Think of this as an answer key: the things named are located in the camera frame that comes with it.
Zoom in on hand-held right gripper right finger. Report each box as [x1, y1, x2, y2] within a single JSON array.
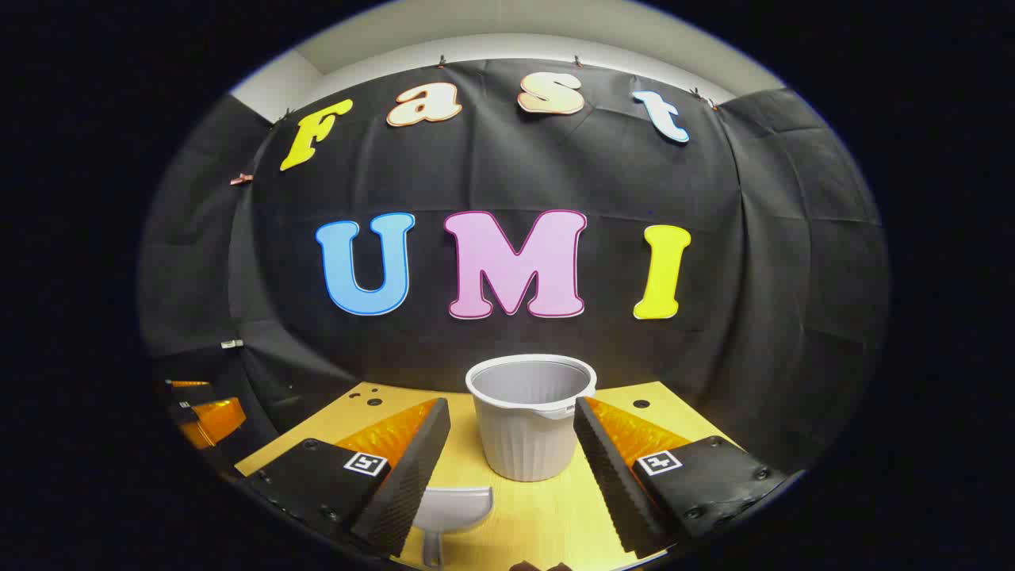
[[573, 397, 788, 558]]

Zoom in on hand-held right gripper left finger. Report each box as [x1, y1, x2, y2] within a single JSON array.
[[236, 397, 451, 558]]

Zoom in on grey plastic dustpan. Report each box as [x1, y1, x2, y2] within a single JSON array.
[[412, 486, 494, 568]]

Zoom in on grey ribbed garbage bin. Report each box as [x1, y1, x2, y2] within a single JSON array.
[[465, 354, 598, 483]]

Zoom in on black backdrop cloth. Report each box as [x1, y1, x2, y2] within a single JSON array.
[[139, 57, 893, 477]]

